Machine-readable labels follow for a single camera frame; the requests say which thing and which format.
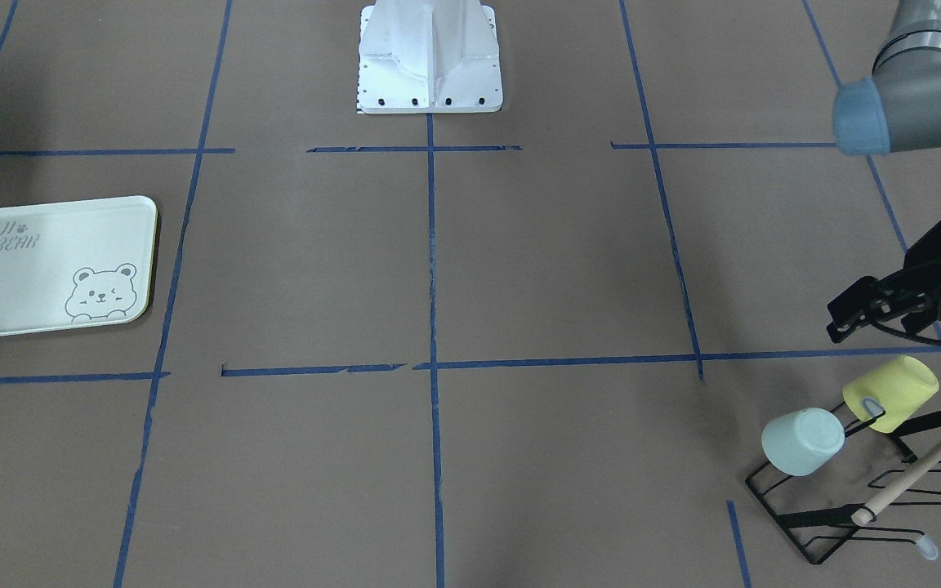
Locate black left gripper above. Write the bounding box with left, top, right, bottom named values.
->
left=826, top=220, right=941, bottom=344

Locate pale green cup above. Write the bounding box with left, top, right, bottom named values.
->
left=761, top=407, right=846, bottom=477

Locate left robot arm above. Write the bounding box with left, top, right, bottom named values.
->
left=827, top=1, right=941, bottom=347

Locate yellow cup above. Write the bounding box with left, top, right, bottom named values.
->
left=841, top=354, right=939, bottom=433

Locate white bear tray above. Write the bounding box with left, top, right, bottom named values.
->
left=0, top=196, right=159, bottom=337

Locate black wire cup rack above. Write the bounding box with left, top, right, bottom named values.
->
left=744, top=410, right=941, bottom=565

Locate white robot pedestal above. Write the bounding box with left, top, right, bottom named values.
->
left=356, top=1, right=504, bottom=114

